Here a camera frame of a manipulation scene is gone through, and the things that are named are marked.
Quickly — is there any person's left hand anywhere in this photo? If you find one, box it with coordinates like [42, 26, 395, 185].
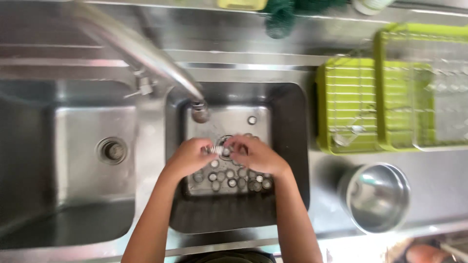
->
[164, 137, 219, 179]

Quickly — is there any person's right hand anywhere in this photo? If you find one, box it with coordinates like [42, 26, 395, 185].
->
[224, 134, 292, 178]

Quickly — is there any small stainless steel sink basin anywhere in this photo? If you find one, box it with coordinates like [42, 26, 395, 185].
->
[165, 82, 311, 234]

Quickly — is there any round sink drain strainer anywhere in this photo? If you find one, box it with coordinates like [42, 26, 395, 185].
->
[96, 137, 128, 166]

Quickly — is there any person's dark shirt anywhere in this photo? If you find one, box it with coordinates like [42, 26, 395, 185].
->
[181, 249, 277, 263]

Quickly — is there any stainless steel sink faucet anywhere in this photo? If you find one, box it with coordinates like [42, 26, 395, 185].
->
[72, 0, 211, 124]

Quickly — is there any small green plastic drying basket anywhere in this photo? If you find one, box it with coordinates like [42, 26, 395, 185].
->
[316, 57, 382, 155]

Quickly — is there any large stainless steel sink basin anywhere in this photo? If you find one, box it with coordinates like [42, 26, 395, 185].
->
[0, 78, 137, 251]

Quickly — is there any dark green scrubbing net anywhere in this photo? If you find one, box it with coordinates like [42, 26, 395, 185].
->
[262, 0, 348, 40]

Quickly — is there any yellow sponge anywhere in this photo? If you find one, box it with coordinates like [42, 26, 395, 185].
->
[217, 0, 268, 11]

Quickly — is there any round stainless steel bowl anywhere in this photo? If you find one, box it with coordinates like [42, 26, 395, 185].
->
[338, 163, 411, 234]

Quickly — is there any large green plastic drying basket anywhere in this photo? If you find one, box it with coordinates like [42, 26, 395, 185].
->
[374, 23, 468, 152]

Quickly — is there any white plastic bottle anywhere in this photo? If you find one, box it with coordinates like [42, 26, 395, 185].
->
[352, 0, 397, 16]

